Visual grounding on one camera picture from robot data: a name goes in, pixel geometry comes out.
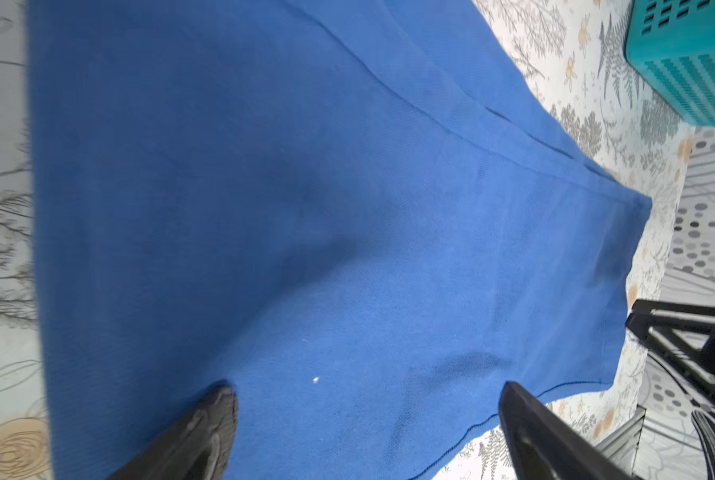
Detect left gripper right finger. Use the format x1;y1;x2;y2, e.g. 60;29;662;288
499;382;629;480

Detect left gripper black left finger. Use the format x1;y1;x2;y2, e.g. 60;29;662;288
111;385;239;480

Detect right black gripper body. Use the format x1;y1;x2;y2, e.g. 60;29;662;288
627;300;715;406

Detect blue long pants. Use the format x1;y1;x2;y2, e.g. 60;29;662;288
27;1;651;479

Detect teal plastic basket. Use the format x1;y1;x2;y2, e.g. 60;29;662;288
625;0;715;127

